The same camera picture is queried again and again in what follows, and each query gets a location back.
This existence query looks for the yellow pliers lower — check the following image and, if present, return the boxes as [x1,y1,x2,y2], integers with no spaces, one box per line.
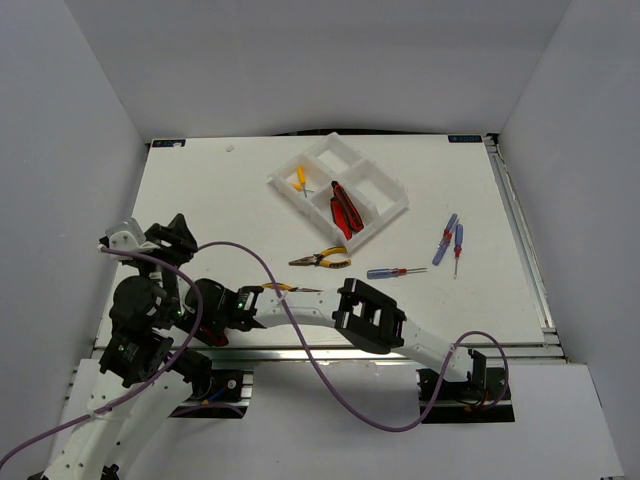
[260,283,323,293]

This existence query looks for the blue label right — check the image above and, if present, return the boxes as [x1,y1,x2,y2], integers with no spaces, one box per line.
[447,134,484,143]

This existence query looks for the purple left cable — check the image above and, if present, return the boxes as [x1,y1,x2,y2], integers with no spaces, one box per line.
[0,247,205,466]

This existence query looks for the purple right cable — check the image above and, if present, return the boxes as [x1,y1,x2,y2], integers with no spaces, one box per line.
[192,241,510,431]

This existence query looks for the yellow pliers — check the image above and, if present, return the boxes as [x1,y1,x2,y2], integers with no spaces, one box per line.
[260,283,323,293]
[288,246,351,269]

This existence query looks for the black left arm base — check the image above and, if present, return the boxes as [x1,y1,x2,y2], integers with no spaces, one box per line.
[170,358,253,419]

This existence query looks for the yellow screwdriver long shaft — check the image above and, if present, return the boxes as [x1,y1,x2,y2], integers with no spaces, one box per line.
[297,166,308,198]

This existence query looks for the blue label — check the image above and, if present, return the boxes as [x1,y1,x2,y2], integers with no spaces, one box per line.
[447,134,484,143]
[151,139,186,148]

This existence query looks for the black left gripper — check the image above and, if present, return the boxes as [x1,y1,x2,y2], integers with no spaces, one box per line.
[130,212,198,323]

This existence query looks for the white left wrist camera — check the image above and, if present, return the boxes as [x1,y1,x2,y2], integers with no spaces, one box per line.
[99,217,157,253]

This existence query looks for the yellow screwdriver short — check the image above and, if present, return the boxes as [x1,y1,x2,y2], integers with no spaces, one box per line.
[291,183,315,193]

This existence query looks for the yellow pliers upper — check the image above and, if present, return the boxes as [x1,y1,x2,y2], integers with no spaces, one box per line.
[288,246,351,269]

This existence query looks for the blue label left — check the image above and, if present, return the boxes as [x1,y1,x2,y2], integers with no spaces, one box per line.
[151,139,186,148]

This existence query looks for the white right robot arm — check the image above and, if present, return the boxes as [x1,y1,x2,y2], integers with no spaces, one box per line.
[196,278,498,399]

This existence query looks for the aluminium rail front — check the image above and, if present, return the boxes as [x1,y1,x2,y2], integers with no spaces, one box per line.
[92,342,564,366]

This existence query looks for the white compartment organizer tray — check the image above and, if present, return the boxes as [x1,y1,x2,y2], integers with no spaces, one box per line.
[269,132,409,253]

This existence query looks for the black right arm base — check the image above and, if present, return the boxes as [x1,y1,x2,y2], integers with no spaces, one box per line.
[422,367,516,425]

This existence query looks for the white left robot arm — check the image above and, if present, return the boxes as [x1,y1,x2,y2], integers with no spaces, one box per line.
[37,214,212,479]

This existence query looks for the purple cable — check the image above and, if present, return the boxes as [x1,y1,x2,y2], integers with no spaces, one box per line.
[192,241,510,431]
[0,247,205,466]

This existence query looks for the blue screwdriver horizontal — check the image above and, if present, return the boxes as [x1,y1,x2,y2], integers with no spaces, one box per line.
[366,267,428,280]

